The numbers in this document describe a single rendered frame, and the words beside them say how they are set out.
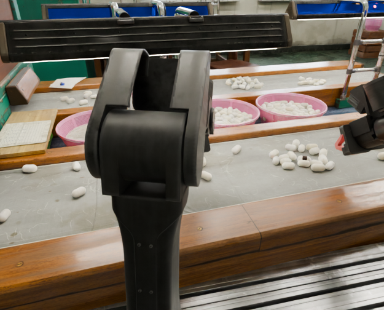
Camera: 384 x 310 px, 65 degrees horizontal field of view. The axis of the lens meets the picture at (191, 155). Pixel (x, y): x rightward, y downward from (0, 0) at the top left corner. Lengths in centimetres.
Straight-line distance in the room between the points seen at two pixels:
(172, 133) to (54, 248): 42
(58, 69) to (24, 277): 302
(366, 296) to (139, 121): 56
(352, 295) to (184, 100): 53
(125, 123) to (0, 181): 68
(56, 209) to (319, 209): 56
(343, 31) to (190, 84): 696
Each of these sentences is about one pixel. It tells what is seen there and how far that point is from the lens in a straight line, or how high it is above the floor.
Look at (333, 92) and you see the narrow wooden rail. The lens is 154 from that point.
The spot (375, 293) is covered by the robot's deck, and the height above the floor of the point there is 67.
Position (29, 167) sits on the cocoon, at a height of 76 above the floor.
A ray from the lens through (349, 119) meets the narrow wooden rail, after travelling 119.
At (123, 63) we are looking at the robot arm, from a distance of 29.
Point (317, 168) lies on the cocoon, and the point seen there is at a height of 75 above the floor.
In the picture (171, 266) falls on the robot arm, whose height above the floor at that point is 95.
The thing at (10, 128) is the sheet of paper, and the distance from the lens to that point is 111.
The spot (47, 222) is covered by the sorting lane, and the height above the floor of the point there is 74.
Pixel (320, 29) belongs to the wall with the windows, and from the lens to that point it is 689.
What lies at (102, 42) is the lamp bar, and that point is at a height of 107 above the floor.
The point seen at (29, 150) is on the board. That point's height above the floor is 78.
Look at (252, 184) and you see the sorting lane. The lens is 77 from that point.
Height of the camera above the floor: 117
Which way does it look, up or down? 29 degrees down
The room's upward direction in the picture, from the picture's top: straight up
